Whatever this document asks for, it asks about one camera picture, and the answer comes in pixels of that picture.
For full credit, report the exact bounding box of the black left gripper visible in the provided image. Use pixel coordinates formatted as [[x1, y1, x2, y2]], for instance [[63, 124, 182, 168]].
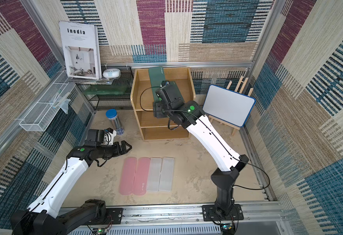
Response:
[[96, 139, 132, 159]]

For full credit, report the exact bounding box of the green pencil case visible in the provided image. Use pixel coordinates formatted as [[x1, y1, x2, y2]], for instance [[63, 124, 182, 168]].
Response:
[[169, 81, 185, 103], [149, 67, 166, 102]]

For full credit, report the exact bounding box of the pink pencil case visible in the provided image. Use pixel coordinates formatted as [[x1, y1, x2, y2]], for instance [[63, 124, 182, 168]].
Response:
[[119, 157, 137, 195], [133, 157, 151, 196]]

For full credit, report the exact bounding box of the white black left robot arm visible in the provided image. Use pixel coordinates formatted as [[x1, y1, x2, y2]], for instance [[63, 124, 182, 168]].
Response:
[[10, 141, 132, 235]]

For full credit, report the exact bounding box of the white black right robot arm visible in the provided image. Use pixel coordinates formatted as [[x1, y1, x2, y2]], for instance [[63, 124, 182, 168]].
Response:
[[134, 81, 249, 219]]

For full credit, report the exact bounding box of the wooden three-tier shelf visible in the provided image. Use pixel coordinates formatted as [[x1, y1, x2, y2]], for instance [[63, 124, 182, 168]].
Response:
[[130, 67, 196, 141]]

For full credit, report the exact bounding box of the clear pencil tube blue label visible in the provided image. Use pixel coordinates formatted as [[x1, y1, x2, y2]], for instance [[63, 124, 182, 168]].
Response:
[[106, 109, 125, 135]]

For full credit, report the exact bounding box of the white round device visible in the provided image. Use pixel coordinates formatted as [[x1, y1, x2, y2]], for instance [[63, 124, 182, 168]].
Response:
[[103, 68, 121, 79]]

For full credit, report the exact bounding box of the green tray on rack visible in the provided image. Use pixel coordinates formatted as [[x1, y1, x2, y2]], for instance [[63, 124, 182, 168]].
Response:
[[83, 85, 128, 95]]

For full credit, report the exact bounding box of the wooden easel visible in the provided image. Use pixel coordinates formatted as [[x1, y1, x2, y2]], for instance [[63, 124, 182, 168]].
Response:
[[208, 75, 254, 136]]

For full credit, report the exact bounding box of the Inedia magazine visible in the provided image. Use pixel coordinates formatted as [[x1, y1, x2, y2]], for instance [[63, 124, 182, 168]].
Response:
[[59, 21, 102, 80]]

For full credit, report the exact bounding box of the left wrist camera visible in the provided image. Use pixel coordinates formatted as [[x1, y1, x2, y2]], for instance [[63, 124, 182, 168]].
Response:
[[84, 128, 117, 147]]

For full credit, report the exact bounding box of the black wire mesh rack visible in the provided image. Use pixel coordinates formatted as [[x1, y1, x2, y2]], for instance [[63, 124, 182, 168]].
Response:
[[78, 67, 134, 111]]

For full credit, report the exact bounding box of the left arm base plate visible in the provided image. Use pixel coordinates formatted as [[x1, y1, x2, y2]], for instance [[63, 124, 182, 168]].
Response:
[[103, 208, 124, 225]]

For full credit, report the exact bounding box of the small whiteboard blue frame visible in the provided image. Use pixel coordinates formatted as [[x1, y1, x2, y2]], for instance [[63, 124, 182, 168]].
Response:
[[202, 84, 256, 127]]

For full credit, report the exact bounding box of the white wire basket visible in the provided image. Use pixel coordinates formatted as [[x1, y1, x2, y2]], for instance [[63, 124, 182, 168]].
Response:
[[19, 83, 75, 132]]

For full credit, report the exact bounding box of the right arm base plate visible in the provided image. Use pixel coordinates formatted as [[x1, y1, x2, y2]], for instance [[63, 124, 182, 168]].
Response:
[[201, 204, 244, 222]]

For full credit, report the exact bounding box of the aluminium front rail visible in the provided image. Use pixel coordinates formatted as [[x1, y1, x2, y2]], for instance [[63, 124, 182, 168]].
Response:
[[56, 200, 287, 235]]

